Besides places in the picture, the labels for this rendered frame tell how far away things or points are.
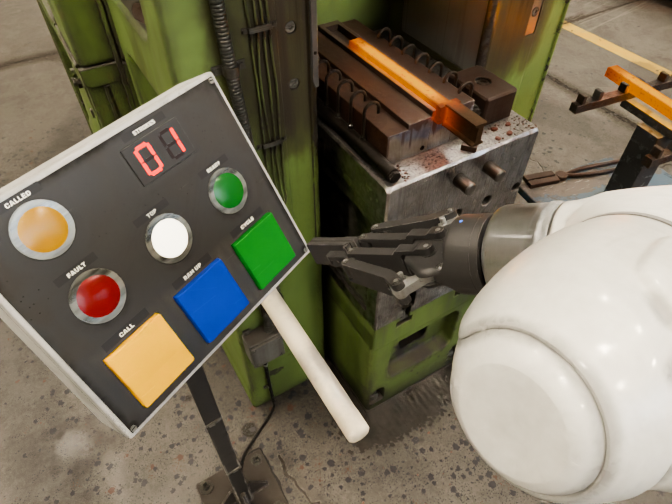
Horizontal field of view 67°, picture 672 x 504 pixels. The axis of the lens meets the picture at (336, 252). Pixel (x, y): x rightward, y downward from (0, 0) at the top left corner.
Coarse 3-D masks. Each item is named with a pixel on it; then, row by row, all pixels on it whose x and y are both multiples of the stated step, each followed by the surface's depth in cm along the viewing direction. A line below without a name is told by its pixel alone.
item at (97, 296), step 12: (96, 276) 53; (108, 276) 54; (84, 288) 52; (96, 288) 53; (108, 288) 53; (84, 300) 52; (96, 300) 53; (108, 300) 53; (84, 312) 52; (96, 312) 53; (108, 312) 54
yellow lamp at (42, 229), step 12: (24, 216) 48; (36, 216) 49; (48, 216) 49; (60, 216) 50; (24, 228) 48; (36, 228) 48; (48, 228) 49; (60, 228) 50; (24, 240) 48; (36, 240) 49; (48, 240) 49; (60, 240) 50
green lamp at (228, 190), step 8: (224, 176) 64; (232, 176) 64; (216, 184) 63; (224, 184) 64; (232, 184) 64; (240, 184) 65; (216, 192) 63; (224, 192) 64; (232, 192) 64; (240, 192) 65; (224, 200) 64; (232, 200) 64; (240, 200) 65
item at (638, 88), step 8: (608, 72) 120; (616, 72) 118; (624, 72) 118; (616, 80) 118; (624, 80) 116; (632, 80) 115; (640, 80) 115; (632, 88) 115; (640, 88) 113; (648, 88) 113; (640, 96) 114; (648, 96) 112; (656, 96) 111; (664, 96) 111; (648, 104) 112; (656, 104) 110; (664, 104) 109; (664, 112) 109
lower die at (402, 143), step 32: (320, 32) 117; (352, 32) 114; (320, 64) 109; (352, 64) 107; (416, 64) 106; (320, 96) 108; (384, 96) 98; (416, 96) 96; (448, 96) 98; (384, 128) 93; (416, 128) 93
